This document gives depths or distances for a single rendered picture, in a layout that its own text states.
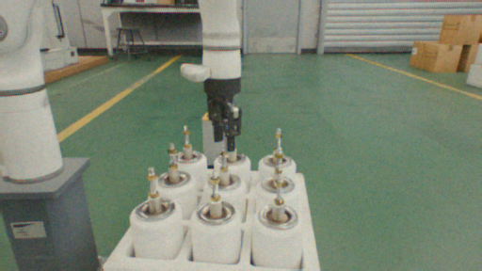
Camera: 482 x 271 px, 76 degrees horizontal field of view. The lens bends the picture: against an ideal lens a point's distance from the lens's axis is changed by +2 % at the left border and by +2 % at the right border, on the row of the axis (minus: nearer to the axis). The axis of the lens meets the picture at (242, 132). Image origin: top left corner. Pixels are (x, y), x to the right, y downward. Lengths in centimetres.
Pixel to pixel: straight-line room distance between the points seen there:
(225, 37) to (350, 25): 523
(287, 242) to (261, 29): 507
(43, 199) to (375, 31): 561
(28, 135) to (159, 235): 30
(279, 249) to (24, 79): 54
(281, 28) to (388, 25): 178
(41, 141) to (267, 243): 46
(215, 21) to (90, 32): 548
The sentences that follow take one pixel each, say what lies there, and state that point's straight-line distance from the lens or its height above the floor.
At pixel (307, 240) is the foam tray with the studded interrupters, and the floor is 18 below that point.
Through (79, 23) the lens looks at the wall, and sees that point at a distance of 608.
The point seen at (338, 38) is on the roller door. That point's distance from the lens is 571.
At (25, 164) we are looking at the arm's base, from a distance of 71.
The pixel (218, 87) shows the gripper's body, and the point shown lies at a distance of 59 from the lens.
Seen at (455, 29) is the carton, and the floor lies 45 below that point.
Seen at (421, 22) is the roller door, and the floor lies 50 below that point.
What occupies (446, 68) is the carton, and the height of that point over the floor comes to 5.
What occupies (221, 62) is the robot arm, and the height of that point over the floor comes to 52.
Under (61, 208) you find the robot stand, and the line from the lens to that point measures 73.
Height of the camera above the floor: 60
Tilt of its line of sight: 21 degrees down
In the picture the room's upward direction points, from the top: straight up
